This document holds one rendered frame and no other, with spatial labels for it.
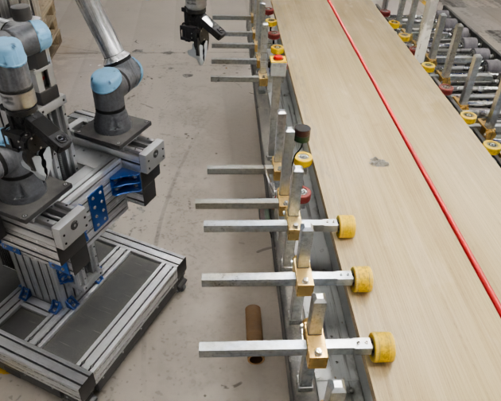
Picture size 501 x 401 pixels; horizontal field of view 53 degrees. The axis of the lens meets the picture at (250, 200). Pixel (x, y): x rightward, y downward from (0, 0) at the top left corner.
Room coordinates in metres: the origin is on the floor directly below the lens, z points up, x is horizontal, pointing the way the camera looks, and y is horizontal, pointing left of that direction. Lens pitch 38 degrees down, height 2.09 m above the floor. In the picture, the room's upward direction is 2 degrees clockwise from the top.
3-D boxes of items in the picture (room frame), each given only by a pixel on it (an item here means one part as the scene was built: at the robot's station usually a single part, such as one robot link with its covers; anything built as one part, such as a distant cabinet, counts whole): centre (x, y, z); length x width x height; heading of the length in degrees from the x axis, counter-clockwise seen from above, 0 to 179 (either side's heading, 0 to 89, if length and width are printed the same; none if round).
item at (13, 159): (1.34, 0.77, 1.21); 0.13 x 0.12 x 0.14; 150
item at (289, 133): (1.62, -0.13, 0.93); 0.04 x 0.04 x 0.48; 4
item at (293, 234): (1.35, -0.15, 0.95); 0.14 x 0.06 x 0.05; 4
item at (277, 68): (2.13, -0.10, 1.18); 0.07 x 0.07 x 0.08; 4
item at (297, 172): (1.37, -0.15, 0.93); 0.04 x 0.04 x 0.48; 4
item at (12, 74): (1.06, 0.55, 1.62); 0.09 x 0.08 x 0.11; 60
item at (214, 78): (2.82, 0.05, 0.80); 0.44 x 0.03 x 0.04; 94
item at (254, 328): (1.56, -0.05, 0.04); 0.30 x 0.08 x 0.08; 4
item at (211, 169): (1.82, -0.02, 0.84); 0.44 x 0.03 x 0.04; 94
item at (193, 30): (1.84, 0.23, 1.46); 0.09 x 0.08 x 0.12; 67
